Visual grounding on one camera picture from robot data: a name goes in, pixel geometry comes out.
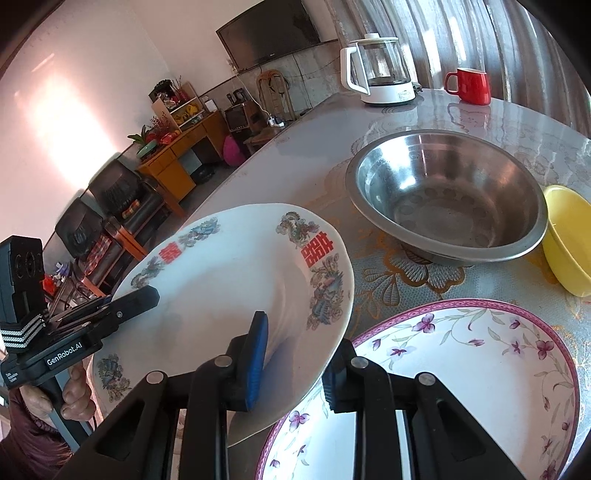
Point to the person's left forearm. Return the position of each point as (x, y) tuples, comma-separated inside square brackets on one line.
[(23, 443)]

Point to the floral lace tablecloth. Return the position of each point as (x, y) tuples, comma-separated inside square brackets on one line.
[(406, 286)]

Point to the orange wooden desk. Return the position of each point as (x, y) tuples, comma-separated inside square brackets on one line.
[(171, 161)]

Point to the wide beige curtain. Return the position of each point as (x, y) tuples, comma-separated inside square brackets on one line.
[(461, 37)]

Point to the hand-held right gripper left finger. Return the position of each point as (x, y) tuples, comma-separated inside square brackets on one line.
[(256, 360)]

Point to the yellow bowl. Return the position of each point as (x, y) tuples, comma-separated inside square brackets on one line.
[(568, 240)]

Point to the red mug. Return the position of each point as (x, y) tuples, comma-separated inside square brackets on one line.
[(473, 87)]

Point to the black flat television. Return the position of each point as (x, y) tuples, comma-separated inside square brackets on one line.
[(268, 37)]

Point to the green basin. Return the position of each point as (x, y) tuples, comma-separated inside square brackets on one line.
[(147, 148)]

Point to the black armchair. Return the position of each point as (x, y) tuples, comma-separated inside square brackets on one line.
[(76, 230), (115, 189)]

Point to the person's left hand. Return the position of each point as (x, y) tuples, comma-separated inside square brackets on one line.
[(78, 397)]

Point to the white glass electric kettle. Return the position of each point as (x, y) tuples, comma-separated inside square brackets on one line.
[(388, 94)]

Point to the white dragon print plate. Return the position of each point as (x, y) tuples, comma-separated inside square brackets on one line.
[(221, 286)]

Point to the pink rimmed floral plate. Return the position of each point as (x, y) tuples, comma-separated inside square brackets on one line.
[(461, 369)]

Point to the wooden display shelf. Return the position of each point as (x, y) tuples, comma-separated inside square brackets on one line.
[(184, 110)]

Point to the small white box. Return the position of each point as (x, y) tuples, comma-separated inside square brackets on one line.
[(209, 104)]

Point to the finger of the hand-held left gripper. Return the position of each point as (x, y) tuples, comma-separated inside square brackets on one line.
[(138, 299)]

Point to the black round basin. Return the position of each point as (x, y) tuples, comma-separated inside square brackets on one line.
[(203, 174)]

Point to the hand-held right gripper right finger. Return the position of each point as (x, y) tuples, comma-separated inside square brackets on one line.
[(330, 387)]

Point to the stainless steel bowl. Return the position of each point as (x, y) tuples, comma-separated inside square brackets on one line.
[(443, 198)]

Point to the white power strip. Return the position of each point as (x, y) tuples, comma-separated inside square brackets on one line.
[(275, 122)]

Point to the wooden chair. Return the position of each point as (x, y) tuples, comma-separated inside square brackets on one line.
[(277, 97)]

